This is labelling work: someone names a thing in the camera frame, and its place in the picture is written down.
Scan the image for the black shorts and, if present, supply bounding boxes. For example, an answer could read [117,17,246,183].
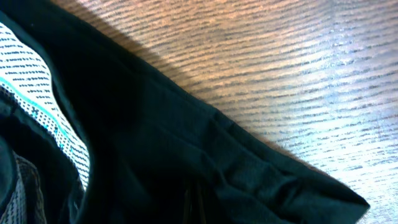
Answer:
[1,1,369,224]

